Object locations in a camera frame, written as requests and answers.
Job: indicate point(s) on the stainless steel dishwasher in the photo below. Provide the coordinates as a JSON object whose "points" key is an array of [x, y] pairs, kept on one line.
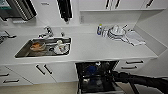
{"points": [[93, 81]]}

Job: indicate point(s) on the white wall cabinet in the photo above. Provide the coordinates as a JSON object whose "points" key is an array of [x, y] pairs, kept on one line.
{"points": [[120, 4]]}

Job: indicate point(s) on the white wall outlet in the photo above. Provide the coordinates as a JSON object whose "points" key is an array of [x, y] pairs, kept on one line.
{"points": [[81, 19]]}

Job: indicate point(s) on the white two-door base cabinet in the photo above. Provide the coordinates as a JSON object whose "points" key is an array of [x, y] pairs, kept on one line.
{"points": [[41, 73]]}

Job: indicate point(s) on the small wall label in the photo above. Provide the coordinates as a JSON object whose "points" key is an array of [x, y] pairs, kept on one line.
{"points": [[44, 4]]}

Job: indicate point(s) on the black wall soap dispenser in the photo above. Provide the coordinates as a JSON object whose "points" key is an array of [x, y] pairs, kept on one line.
{"points": [[64, 10]]}

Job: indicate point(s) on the pile of white dishes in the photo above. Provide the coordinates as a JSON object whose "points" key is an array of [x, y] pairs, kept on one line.
{"points": [[116, 32]]}

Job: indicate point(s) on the small clear soap bottle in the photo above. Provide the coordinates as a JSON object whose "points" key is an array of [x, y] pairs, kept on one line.
{"points": [[62, 33]]}

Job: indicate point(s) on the blue label bottle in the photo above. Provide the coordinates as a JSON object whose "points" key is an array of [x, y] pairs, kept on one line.
{"points": [[99, 30]]}

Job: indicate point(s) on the stainless steel sink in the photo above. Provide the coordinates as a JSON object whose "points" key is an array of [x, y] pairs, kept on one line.
{"points": [[43, 48]]}

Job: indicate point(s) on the white mug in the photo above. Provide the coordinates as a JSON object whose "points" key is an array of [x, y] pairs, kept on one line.
{"points": [[61, 47]]}

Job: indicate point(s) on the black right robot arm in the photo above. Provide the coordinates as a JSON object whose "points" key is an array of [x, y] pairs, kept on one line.
{"points": [[143, 81]]}

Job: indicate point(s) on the small white bottle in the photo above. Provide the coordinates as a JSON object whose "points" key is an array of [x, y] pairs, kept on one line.
{"points": [[104, 32]]}

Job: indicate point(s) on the chrome faucet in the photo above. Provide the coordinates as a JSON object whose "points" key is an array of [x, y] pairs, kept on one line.
{"points": [[46, 32]]}

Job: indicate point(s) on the steel paper towel dispenser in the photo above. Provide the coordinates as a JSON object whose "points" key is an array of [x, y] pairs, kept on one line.
{"points": [[18, 8]]}

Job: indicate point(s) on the white drawer stack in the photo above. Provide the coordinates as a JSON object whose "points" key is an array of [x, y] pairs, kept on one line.
{"points": [[131, 65], [11, 78]]}

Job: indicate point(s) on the orange bowl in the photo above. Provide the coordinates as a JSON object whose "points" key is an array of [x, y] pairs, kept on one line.
{"points": [[37, 46]]}

